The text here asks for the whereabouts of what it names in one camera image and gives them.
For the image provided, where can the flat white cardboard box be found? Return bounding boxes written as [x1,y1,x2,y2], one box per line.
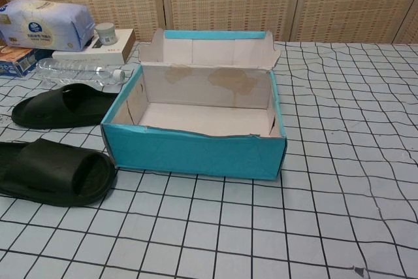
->
[51,27,137,64]

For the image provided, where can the blue orange packet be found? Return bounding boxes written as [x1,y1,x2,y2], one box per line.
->
[0,45,53,79]

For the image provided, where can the clear plastic water bottle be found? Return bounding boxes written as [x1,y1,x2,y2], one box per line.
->
[34,57,127,88]

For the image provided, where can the blue cardboard shoe box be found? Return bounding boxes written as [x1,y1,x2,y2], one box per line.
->
[100,28,288,182]

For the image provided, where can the light blue checkered tablecloth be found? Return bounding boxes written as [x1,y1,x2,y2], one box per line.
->
[0,41,418,279]

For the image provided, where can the blue white tissue pack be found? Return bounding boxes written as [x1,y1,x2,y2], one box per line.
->
[0,0,95,53]

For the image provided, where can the small grey jar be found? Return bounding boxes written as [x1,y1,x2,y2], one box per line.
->
[94,22,118,46]

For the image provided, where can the black rubber slipper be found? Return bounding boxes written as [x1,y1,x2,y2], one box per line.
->
[0,138,118,208]
[11,83,122,129]

